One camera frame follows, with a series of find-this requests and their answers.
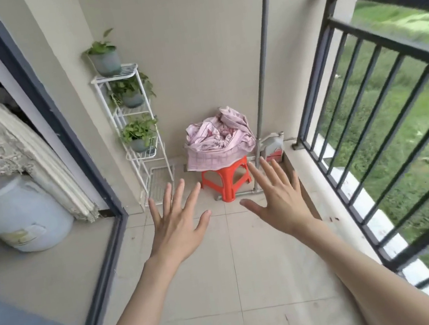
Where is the white plastic barrel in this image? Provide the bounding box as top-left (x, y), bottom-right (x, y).
top-left (0, 163), bottom-right (79, 258)

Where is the white metal plant shelf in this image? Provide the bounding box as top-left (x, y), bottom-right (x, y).
top-left (89, 58), bottom-right (181, 214)

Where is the black metal balcony railing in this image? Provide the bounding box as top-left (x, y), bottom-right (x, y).
top-left (268, 0), bottom-right (429, 325)

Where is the orange plastic stool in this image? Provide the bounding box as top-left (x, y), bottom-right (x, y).
top-left (198, 155), bottom-right (256, 207)

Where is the blue-grey door frame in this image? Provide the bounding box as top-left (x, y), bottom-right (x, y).
top-left (0, 0), bottom-right (146, 325)

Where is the person's right forearm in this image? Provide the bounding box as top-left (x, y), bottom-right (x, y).
top-left (293, 199), bottom-right (429, 325)

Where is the bushy plant in grey pot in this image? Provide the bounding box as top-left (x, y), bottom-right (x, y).
top-left (117, 112), bottom-right (163, 156)

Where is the small-leaved plant in grey pot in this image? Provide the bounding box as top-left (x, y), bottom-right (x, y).
top-left (80, 27), bottom-right (124, 81)

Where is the pink checked cloth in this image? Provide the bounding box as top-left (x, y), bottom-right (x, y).
top-left (177, 102), bottom-right (260, 174)

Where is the white plastic jug red label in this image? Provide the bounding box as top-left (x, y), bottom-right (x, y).
top-left (257, 130), bottom-right (290, 166)

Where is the grey metal pipe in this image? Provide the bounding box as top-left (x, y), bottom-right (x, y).
top-left (183, 0), bottom-right (429, 204)

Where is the person's left hand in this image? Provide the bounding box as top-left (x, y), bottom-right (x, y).
top-left (134, 175), bottom-right (220, 277)

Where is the trailing plant in grey pot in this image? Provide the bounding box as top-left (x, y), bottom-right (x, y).
top-left (106, 70), bottom-right (158, 113)

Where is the person's right hand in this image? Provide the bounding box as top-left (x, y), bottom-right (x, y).
top-left (233, 149), bottom-right (323, 246)

